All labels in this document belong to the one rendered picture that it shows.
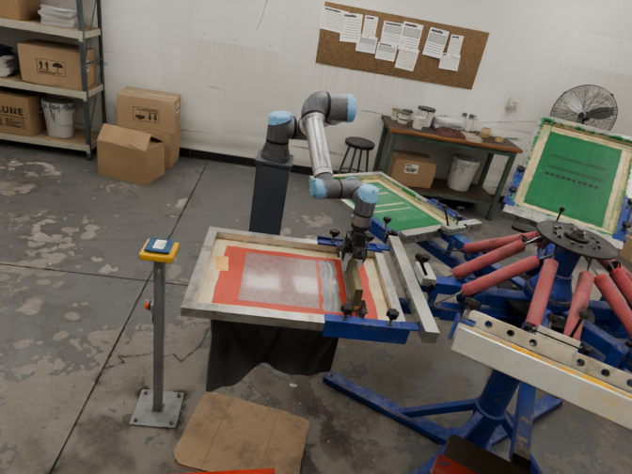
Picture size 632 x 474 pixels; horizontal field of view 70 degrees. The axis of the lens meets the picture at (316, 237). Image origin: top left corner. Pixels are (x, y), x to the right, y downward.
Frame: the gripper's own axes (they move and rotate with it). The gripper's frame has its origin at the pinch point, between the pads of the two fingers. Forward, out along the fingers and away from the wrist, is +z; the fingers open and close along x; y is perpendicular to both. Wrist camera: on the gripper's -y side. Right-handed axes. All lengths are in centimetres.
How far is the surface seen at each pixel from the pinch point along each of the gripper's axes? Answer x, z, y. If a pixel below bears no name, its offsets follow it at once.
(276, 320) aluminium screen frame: 27.8, 5.0, -29.4
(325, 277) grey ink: 8.5, 6.8, 2.9
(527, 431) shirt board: -50, 10, -62
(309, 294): 15.4, 7.5, -9.2
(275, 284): 29.0, 7.5, -5.0
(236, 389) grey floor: 39, 103, 28
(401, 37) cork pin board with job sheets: -84, -68, 378
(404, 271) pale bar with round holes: -23.0, -1.1, 2.9
